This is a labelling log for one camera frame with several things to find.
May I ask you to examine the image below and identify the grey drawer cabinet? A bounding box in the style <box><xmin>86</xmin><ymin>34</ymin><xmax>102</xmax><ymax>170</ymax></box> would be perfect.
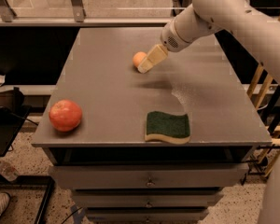
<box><xmin>31</xmin><ymin>26</ymin><xmax>273</xmax><ymax>224</ymax></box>

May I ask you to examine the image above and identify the green and yellow sponge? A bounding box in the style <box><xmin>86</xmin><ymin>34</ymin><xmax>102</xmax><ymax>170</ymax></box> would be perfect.
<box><xmin>145</xmin><ymin>111</ymin><xmax>190</xmax><ymax>145</ymax></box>

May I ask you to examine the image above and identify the red apple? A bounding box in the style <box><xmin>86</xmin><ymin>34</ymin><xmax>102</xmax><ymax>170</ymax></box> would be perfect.
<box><xmin>49</xmin><ymin>100</ymin><xmax>82</xmax><ymax>132</ymax></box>

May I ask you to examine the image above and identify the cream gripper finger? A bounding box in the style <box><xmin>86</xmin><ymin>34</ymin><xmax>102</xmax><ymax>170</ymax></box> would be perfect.
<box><xmin>137</xmin><ymin>44</ymin><xmax>168</xmax><ymax>74</ymax></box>

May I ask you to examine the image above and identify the top grey drawer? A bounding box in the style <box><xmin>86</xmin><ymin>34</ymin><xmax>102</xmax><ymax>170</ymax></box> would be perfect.
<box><xmin>49</xmin><ymin>163</ymin><xmax>248</xmax><ymax>189</ymax></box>

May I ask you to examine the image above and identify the bottom grey drawer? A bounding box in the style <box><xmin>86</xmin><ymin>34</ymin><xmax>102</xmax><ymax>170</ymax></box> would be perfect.
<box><xmin>86</xmin><ymin>208</ymin><xmax>208</xmax><ymax>222</ymax></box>

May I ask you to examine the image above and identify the small orange fruit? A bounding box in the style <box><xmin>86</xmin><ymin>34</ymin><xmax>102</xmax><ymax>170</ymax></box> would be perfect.
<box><xmin>133</xmin><ymin>51</ymin><xmax>147</xmax><ymax>67</ymax></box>

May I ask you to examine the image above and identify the middle grey drawer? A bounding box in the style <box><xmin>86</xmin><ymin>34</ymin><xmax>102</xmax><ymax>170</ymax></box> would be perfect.
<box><xmin>72</xmin><ymin>190</ymin><xmax>223</xmax><ymax>208</ymax></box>

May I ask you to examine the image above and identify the grey drawer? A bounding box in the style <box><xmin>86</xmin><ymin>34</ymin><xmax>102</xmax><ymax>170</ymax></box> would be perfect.
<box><xmin>86</xmin><ymin>208</ymin><xmax>208</xmax><ymax>222</ymax></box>
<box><xmin>49</xmin><ymin>163</ymin><xmax>248</xmax><ymax>189</ymax></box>
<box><xmin>72</xmin><ymin>190</ymin><xmax>223</xmax><ymax>208</ymax></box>

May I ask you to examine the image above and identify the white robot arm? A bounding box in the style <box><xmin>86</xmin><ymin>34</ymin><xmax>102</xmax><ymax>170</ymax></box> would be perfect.
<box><xmin>137</xmin><ymin>0</ymin><xmax>280</xmax><ymax>85</ymax></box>

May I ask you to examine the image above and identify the black side table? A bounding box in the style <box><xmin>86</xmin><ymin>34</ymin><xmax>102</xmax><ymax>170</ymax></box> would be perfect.
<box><xmin>0</xmin><ymin>87</ymin><xmax>31</xmax><ymax>157</ymax></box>

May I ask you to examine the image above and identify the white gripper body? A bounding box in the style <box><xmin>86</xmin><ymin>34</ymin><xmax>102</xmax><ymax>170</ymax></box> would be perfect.
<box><xmin>161</xmin><ymin>20</ymin><xmax>189</xmax><ymax>52</ymax></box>

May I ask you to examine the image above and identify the metal railing with glass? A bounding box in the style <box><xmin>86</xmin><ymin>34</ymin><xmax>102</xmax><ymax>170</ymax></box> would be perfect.
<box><xmin>0</xmin><ymin>0</ymin><xmax>190</xmax><ymax>27</ymax></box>

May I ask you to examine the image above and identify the black metal frame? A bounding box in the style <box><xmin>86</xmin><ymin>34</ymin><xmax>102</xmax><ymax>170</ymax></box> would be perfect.
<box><xmin>0</xmin><ymin>172</ymin><xmax>55</xmax><ymax>224</ymax></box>

